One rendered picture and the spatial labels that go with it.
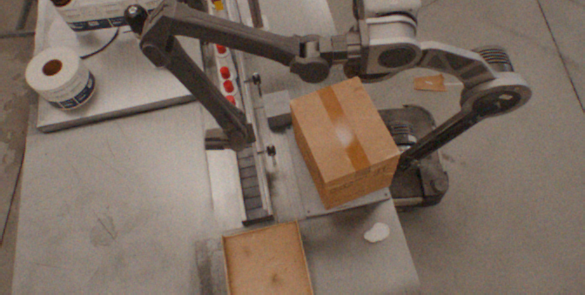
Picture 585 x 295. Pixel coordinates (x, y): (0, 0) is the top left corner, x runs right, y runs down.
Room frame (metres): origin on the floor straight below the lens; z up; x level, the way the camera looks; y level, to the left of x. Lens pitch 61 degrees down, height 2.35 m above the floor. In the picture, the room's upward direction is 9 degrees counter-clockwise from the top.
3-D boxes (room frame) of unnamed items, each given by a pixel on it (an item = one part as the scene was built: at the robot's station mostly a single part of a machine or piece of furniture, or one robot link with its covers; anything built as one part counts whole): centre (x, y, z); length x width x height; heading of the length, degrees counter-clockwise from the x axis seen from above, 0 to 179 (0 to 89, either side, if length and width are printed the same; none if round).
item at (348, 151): (0.63, -0.16, 0.99); 0.30 x 0.24 x 0.27; 12
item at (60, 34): (1.42, 0.82, 0.89); 0.31 x 0.31 x 0.01
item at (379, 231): (0.36, -0.22, 0.85); 0.08 x 0.07 x 0.04; 70
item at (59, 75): (1.12, 0.85, 0.95); 0.20 x 0.20 x 0.14
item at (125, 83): (1.38, 0.66, 0.86); 0.80 x 0.67 x 0.05; 3
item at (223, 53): (1.05, 0.20, 0.98); 0.05 x 0.05 x 0.20
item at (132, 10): (1.19, 0.48, 1.03); 0.09 x 0.09 x 0.30
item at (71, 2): (1.42, 0.82, 1.04); 0.09 x 0.09 x 0.29
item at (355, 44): (0.67, -0.17, 1.45); 0.09 x 0.08 x 0.12; 174
